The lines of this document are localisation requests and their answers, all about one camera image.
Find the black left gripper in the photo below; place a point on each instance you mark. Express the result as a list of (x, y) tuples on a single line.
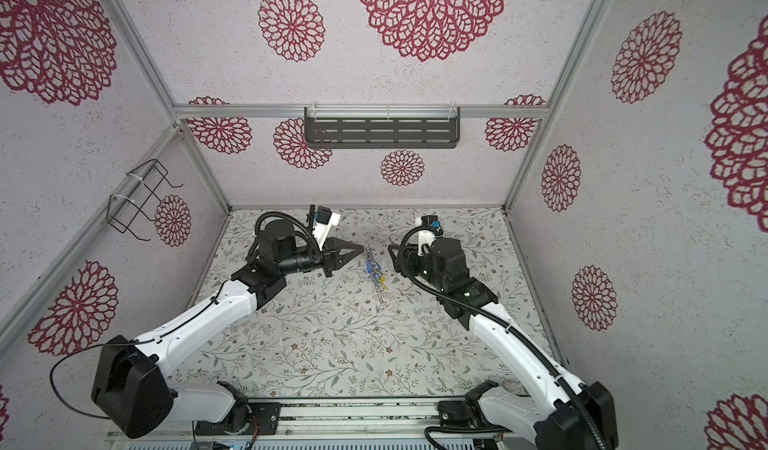
[(333, 246)]

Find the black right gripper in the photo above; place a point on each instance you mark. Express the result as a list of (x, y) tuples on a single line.
[(409, 257)]

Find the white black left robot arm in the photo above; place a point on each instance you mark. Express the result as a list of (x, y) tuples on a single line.
[(131, 384)]

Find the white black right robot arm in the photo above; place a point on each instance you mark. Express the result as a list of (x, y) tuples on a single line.
[(559, 410)]

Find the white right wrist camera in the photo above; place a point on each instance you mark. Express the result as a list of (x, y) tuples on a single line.
[(430, 230)]

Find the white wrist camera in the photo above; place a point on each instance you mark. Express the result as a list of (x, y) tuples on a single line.
[(321, 221), (430, 230)]

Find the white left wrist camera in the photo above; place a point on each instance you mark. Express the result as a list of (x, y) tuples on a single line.
[(321, 221)]

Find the grey slotted wall shelf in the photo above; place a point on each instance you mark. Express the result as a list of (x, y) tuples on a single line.
[(378, 131)]

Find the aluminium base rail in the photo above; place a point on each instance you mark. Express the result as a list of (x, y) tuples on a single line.
[(313, 423)]

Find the black wire wall basket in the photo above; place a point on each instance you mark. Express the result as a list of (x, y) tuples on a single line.
[(125, 207)]

